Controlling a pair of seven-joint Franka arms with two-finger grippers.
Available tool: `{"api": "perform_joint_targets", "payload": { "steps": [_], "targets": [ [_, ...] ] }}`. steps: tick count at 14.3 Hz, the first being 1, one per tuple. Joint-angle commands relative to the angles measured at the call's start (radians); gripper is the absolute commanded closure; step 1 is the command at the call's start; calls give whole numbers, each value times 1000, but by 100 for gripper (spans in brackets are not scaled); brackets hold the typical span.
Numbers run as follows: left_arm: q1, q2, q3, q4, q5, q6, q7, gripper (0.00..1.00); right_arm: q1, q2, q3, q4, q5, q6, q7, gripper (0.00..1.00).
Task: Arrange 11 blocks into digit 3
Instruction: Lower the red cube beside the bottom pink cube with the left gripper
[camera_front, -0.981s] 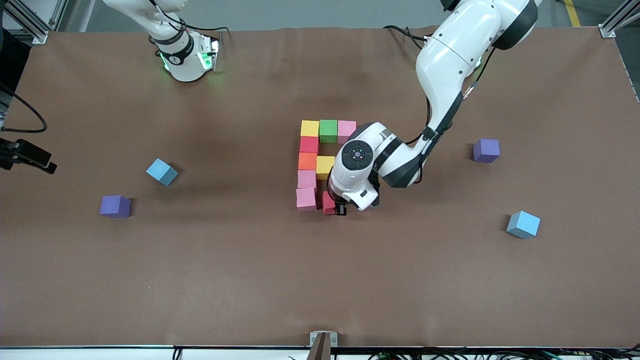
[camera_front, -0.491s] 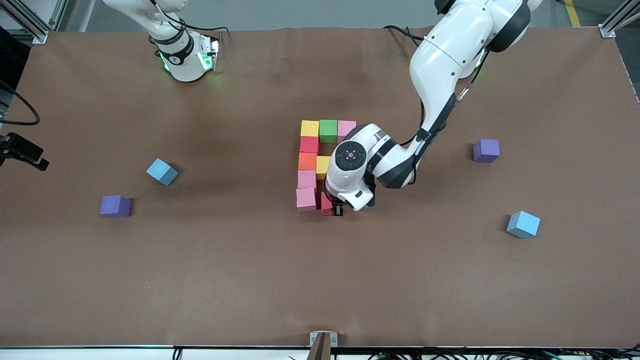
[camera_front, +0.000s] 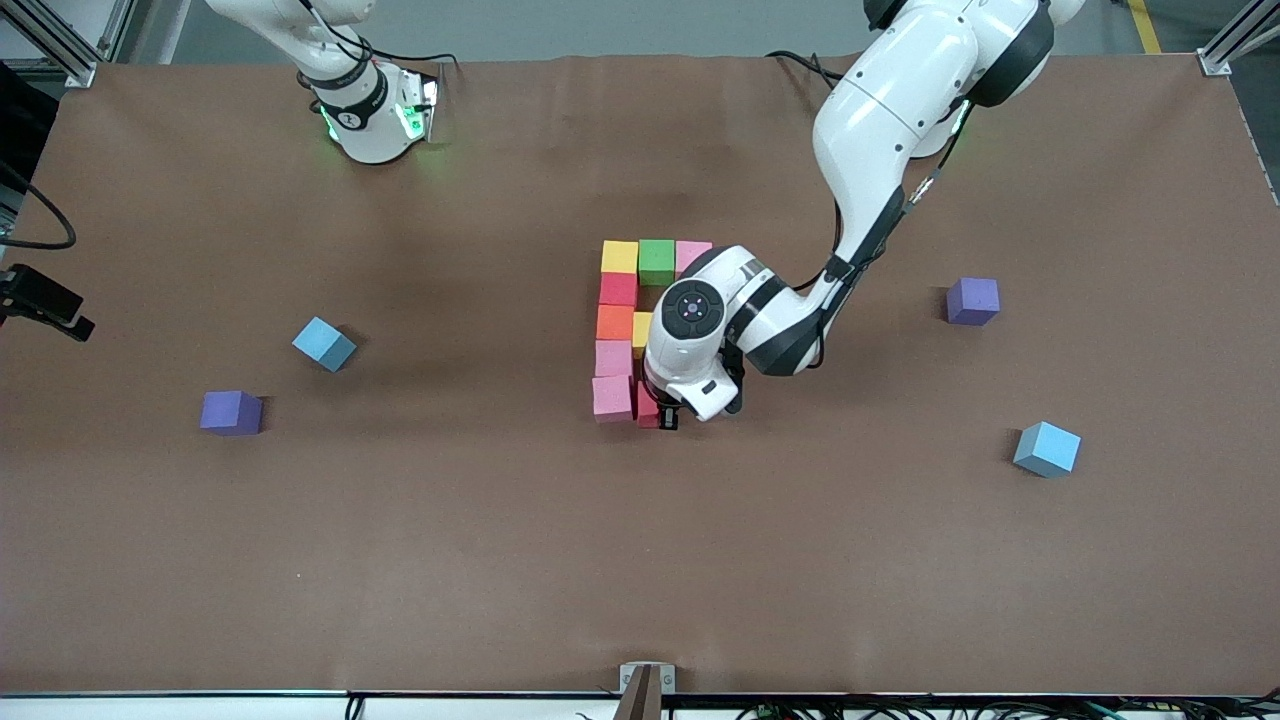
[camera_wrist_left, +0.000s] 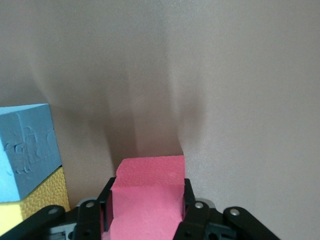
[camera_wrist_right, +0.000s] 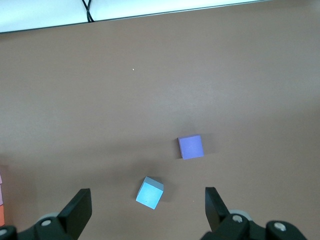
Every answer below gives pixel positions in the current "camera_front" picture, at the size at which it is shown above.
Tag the red foam cube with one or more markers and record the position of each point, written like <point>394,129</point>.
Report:
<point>618,289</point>
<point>645,408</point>

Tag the pink foam cube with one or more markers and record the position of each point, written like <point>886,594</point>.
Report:
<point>611,398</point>
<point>614,358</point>
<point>688,255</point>

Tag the yellow foam cube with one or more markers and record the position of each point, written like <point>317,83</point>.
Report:
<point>641,330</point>
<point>620,257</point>

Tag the orange foam cube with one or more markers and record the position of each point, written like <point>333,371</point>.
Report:
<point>615,322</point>

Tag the green foam cube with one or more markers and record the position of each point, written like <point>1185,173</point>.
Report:
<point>657,262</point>

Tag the blue foam cube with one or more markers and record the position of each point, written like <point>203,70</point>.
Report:
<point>323,343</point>
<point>1047,448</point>

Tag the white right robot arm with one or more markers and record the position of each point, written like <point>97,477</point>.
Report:
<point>370,120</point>

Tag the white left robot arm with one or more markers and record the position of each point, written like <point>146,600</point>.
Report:
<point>880,120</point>

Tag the brown table cover mat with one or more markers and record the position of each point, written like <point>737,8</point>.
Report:
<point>640,560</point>

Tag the purple foam cube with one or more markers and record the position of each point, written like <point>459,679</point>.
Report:
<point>972,301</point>
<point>231,412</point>

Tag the aluminium frame profile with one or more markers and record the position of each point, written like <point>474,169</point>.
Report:
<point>1215,65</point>
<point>78,72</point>

